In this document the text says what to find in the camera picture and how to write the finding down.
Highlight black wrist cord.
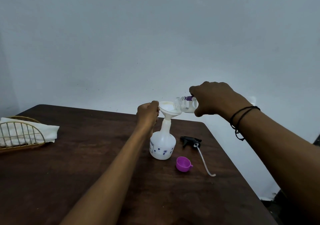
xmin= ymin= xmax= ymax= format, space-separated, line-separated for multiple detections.
xmin=229 ymin=106 xmax=261 ymax=141

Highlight person's right hand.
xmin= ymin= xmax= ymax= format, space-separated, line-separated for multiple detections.
xmin=189 ymin=81 xmax=251 ymax=119

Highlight gold wire napkin holder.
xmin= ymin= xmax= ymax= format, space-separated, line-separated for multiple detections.
xmin=0 ymin=116 xmax=47 ymax=153

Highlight person's right forearm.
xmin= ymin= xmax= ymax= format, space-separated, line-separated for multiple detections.
xmin=225 ymin=106 xmax=320 ymax=225

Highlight person's left forearm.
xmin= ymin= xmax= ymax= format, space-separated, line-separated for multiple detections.
xmin=60 ymin=125 xmax=153 ymax=225

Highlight purple plastic cap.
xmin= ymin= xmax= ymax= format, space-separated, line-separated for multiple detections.
xmin=176 ymin=156 xmax=193 ymax=172

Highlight person's left hand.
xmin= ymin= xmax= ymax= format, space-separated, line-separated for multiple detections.
xmin=136 ymin=100 xmax=160 ymax=133

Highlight white paper napkins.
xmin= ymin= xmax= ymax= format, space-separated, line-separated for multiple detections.
xmin=0 ymin=117 xmax=60 ymax=147

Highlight white plastic funnel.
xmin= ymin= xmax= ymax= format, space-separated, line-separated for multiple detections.
xmin=158 ymin=101 xmax=182 ymax=121

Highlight black spray trigger with tube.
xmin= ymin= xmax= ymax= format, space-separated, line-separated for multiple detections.
xmin=180 ymin=136 xmax=216 ymax=177

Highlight white flower-print spray bottle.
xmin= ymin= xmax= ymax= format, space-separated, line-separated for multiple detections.
xmin=149 ymin=118 xmax=176 ymax=160

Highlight clear plastic bottle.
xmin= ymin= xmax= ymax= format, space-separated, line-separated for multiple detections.
xmin=174 ymin=95 xmax=257 ymax=114

